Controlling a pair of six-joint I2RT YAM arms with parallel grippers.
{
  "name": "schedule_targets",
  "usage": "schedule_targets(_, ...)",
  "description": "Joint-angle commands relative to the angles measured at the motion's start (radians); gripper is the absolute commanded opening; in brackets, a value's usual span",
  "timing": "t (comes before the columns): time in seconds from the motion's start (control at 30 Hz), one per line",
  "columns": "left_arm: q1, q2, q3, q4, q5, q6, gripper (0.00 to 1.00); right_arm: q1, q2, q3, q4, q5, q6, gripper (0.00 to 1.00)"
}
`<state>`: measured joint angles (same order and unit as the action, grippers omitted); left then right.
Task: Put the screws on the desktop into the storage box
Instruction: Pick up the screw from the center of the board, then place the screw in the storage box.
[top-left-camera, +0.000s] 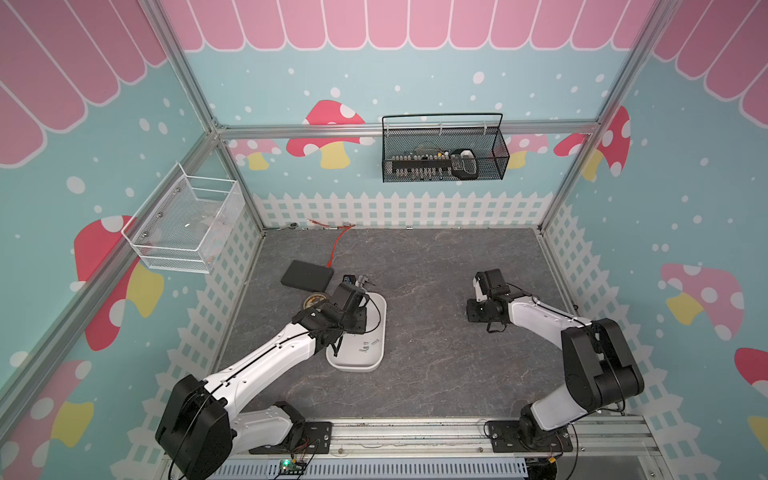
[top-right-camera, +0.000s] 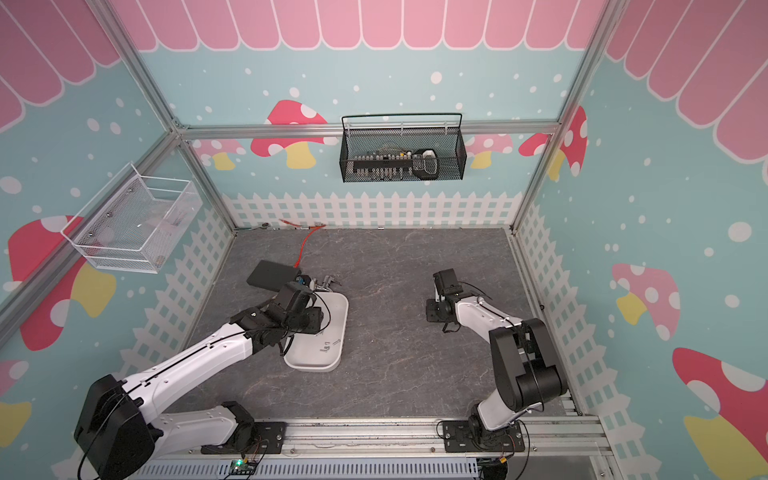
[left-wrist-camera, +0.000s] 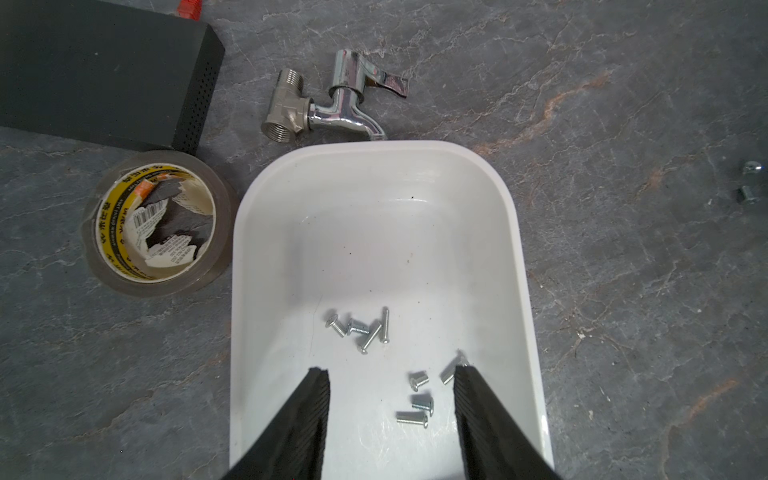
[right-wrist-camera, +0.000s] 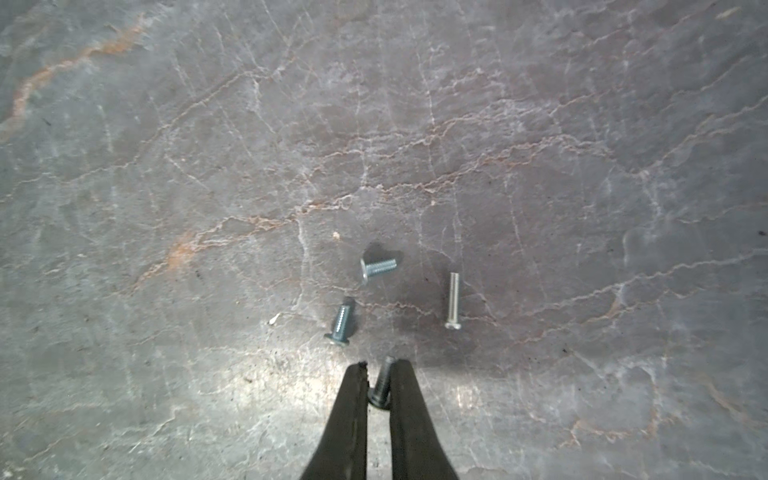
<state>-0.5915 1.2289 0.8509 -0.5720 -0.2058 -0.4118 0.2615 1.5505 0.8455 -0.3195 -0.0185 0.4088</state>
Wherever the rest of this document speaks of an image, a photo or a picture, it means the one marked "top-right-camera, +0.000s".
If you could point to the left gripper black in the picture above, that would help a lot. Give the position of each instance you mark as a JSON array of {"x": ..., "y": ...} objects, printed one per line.
[{"x": 316, "y": 317}]

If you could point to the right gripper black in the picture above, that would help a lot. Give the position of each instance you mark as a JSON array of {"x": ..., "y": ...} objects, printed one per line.
[{"x": 430, "y": 312}]

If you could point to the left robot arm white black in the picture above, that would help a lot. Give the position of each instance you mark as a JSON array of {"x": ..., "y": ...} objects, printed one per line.
[{"x": 122, "y": 424}]

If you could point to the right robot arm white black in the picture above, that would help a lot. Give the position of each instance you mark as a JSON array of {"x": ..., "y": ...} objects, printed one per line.
[{"x": 527, "y": 370}]

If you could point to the white plastic storage box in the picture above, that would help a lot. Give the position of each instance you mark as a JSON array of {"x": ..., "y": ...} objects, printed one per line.
[{"x": 321, "y": 352}]

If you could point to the black flat pad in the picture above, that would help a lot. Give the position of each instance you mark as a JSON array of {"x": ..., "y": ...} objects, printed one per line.
[{"x": 271, "y": 275}]

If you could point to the black power strip in basket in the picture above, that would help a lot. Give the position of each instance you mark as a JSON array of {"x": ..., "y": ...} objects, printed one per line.
[{"x": 393, "y": 166}]

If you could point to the green lit circuit board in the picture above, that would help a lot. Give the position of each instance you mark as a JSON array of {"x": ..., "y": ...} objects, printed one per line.
[{"x": 242, "y": 467}]

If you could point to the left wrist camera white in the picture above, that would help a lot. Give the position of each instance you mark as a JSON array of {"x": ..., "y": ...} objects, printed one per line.
[{"x": 306, "y": 280}]

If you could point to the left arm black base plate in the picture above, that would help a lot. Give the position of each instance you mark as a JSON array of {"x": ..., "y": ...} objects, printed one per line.
[{"x": 264, "y": 437}]

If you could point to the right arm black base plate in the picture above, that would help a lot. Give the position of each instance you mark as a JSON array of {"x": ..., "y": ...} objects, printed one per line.
[{"x": 468, "y": 436}]

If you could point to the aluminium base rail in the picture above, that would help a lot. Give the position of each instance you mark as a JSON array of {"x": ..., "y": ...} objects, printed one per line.
[{"x": 565, "y": 447}]

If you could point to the black wire mesh basket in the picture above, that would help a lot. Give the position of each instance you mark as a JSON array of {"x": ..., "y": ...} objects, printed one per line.
[{"x": 442, "y": 132}]

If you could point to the white wire mesh basket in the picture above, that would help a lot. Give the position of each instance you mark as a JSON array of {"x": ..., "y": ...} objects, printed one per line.
[{"x": 134, "y": 222}]

